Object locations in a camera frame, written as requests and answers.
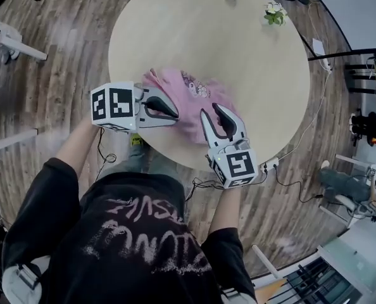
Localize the wooden desk with white legs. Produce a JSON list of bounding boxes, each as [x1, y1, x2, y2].
[[251, 244, 290, 304]]

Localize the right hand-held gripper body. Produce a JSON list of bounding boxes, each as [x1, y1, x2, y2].
[[206, 139, 259, 189]]

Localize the person's black printed t-shirt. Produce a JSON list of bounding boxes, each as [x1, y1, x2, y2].
[[1, 156, 257, 304]]

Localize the white glass-top desk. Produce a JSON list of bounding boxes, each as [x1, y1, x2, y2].
[[317, 223, 376, 297]]

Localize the person's left forearm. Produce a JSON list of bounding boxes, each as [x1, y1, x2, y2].
[[55, 123, 102, 183]]

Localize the white paper sheet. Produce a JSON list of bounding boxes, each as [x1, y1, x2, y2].
[[311, 38, 325, 55]]

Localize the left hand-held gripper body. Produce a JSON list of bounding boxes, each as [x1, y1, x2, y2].
[[91, 80, 149, 132]]

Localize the person's grey jeans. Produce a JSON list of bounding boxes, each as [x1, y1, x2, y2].
[[126, 144, 184, 189]]

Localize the white flowered potted plant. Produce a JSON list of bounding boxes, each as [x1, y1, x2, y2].
[[263, 2, 289, 27]]

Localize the pink cartoon print sweatshirt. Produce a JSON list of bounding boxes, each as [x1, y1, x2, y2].
[[142, 68, 239, 145]]

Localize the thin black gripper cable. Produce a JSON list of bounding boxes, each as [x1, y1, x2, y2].
[[94, 127, 118, 183], [184, 177, 227, 202]]

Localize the white-legged desk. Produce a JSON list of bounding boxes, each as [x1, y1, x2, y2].
[[0, 14, 48, 161]]

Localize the black metal railing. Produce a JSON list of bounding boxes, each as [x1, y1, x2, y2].
[[282, 258, 363, 304]]

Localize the person's right forearm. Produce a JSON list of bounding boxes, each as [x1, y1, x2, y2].
[[208, 187, 241, 234]]

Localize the white power cable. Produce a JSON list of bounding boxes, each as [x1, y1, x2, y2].
[[276, 1, 333, 163]]

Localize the black office chair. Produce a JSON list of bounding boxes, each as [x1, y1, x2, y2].
[[349, 108, 376, 147]]

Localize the black power cable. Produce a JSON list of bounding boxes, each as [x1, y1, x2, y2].
[[275, 168, 323, 204]]

